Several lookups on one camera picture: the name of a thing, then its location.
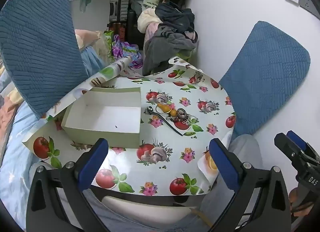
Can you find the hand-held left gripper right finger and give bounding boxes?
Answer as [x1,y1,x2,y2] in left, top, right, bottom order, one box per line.
[209,138,292,232]

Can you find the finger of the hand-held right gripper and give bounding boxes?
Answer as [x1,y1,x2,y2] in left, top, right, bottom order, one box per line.
[274,133,320,170]
[287,130,320,159]

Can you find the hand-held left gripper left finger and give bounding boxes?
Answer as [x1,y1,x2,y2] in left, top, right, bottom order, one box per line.
[26,138,110,232]

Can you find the white cardboard box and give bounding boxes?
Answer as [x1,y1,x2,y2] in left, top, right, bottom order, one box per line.
[61,87,142,149]

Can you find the silver bead bracelet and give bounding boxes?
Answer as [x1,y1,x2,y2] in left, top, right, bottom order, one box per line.
[186,115,200,126]

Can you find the black beaded bracelet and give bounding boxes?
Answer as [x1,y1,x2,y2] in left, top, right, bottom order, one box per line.
[176,108,190,121]

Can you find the person's right hand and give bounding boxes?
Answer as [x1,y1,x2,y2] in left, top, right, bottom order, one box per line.
[289,187,314,218]

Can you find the vegetable print tablecloth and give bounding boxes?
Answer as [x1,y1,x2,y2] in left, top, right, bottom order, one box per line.
[22,55,237,196]

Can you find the small blue chair back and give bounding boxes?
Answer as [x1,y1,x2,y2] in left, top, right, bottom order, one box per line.
[219,21,311,143]

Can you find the black hair stick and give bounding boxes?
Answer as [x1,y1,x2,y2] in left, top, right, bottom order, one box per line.
[147,107,184,137]

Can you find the yellow orange bangle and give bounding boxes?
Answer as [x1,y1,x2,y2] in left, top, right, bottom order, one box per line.
[156,102,176,117]

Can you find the light blue bedsheet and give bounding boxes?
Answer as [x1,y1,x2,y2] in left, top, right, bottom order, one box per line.
[0,67,64,225]

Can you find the purple floral cloth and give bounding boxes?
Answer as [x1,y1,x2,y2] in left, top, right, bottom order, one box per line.
[112,34,143,69]

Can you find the green printed bag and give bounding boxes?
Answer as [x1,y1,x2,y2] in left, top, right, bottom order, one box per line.
[103,30,115,56]

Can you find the pink pillow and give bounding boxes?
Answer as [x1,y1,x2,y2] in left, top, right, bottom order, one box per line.
[74,29,102,49]

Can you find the large blue chair back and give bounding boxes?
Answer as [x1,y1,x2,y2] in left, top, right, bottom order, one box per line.
[0,0,90,119]

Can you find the pile of clothes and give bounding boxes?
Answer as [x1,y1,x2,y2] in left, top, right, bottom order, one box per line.
[129,0,200,76]

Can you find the grey suitcase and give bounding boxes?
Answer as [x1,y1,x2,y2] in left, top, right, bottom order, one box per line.
[109,0,130,23]

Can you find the grey wall socket strip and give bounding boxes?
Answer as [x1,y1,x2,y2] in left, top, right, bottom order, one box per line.
[299,0,320,21]

